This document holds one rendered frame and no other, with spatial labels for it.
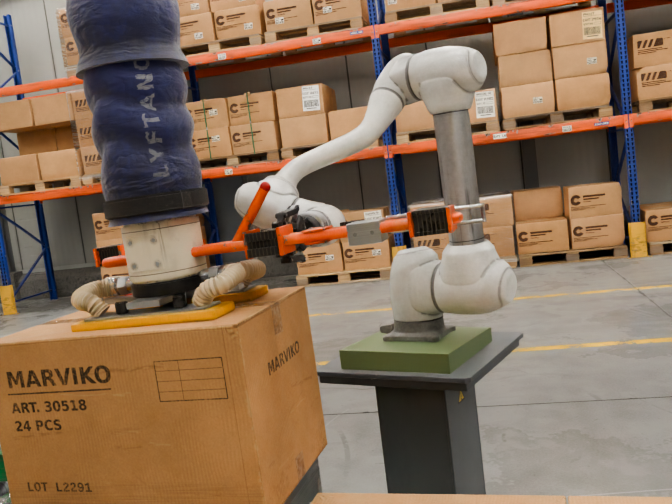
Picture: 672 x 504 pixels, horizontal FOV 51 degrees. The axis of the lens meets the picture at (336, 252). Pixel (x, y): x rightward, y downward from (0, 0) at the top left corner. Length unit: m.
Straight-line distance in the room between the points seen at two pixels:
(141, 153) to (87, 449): 0.62
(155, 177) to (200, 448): 0.55
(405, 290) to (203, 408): 0.90
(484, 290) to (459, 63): 0.62
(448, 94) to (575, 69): 6.73
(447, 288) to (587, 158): 7.99
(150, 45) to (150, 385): 0.69
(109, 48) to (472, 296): 1.14
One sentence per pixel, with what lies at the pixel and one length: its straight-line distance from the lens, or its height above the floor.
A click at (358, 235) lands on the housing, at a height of 1.20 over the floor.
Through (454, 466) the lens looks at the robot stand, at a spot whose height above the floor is 0.43.
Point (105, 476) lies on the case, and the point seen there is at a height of 0.77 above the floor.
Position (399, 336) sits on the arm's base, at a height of 0.82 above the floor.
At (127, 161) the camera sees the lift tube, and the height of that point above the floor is 1.40.
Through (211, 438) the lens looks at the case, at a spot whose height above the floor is 0.85.
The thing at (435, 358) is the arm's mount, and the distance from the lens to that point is 2.00.
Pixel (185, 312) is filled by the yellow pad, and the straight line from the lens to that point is 1.47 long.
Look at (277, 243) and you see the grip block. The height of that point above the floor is 1.20.
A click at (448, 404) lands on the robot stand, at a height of 0.62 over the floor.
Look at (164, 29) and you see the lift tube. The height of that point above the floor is 1.66.
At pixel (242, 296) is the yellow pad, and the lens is 1.61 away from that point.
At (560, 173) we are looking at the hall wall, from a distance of 9.94.
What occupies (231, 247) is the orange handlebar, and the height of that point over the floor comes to 1.20.
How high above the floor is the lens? 1.32
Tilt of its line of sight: 6 degrees down
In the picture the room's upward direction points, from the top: 7 degrees counter-clockwise
